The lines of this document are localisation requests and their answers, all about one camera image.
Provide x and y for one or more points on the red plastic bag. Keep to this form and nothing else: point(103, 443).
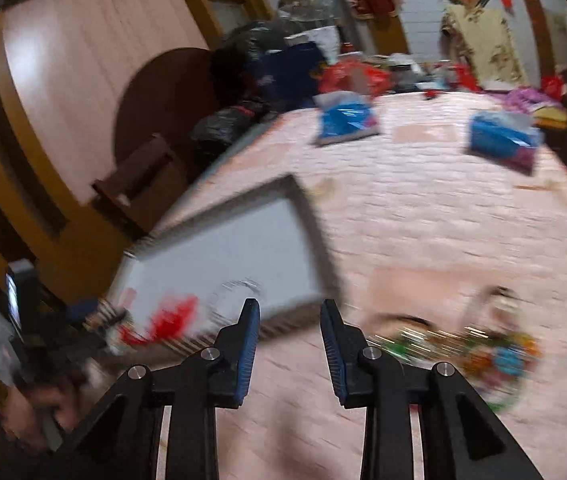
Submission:
point(348, 77)

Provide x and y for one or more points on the pink bedspread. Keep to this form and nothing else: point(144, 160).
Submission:
point(413, 220)

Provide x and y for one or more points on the dark blue bag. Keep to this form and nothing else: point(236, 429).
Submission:
point(291, 72)

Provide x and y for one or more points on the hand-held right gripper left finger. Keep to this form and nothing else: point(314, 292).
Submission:
point(248, 350)

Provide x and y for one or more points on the white cardboard box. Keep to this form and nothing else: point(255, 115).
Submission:
point(243, 245)

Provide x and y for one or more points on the purple cloth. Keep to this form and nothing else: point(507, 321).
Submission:
point(528, 100)

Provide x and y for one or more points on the person's left hand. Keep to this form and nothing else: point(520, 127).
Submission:
point(33, 410)

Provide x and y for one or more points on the brown wooden chair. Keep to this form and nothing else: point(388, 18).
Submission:
point(138, 180)

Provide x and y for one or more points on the floral beige cloth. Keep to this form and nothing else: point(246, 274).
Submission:
point(483, 45)

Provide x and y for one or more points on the red tasselled ornament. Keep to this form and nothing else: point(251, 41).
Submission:
point(173, 315)

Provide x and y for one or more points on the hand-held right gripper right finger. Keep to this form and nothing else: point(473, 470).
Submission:
point(336, 355)

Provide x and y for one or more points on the blue plastic packet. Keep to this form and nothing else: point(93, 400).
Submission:
point(501, 140)
point(346, 117)

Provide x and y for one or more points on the wooden wardrobe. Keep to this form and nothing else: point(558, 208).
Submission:
point(78, 60)

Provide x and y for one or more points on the round brown tabletop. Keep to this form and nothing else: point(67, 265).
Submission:
point(163, 100)

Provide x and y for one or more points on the clear glass jar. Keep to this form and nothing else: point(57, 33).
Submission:
point(308, 10)

